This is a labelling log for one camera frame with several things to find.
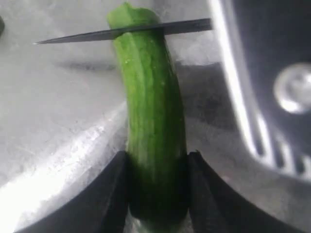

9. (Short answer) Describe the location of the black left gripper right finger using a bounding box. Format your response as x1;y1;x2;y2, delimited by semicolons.
188;151;300;233

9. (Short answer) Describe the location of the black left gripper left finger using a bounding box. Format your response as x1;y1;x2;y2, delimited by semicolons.
21;151;128;233

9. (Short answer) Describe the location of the black knife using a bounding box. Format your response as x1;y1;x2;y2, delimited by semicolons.
34;18;212;45

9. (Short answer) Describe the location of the round steel plate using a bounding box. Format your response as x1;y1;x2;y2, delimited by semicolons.
0;0;311;233

